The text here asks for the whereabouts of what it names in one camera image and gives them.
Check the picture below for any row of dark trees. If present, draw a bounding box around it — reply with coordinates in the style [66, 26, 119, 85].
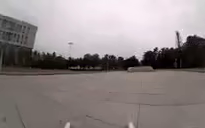
[29, 27, 205, 71]

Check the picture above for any grey paved plaza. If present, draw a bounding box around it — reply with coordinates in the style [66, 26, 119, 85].
[0, 69, 205, 128]

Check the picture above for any lamp pole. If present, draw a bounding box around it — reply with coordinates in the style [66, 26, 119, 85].
[67, 41, 74, 60]

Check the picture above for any robot's own part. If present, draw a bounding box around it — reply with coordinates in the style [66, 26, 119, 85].
[63, 121, 72, 128]
[127, 121, 136, 128]

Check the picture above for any tall mast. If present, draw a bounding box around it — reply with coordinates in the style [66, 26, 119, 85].
[175, 30, 183, 69]

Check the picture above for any dark building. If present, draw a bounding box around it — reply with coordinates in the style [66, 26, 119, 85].
[185, 34, 205, 48]

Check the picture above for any grey building with pillars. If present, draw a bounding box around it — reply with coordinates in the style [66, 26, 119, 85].
[0, 10, 39, 69]

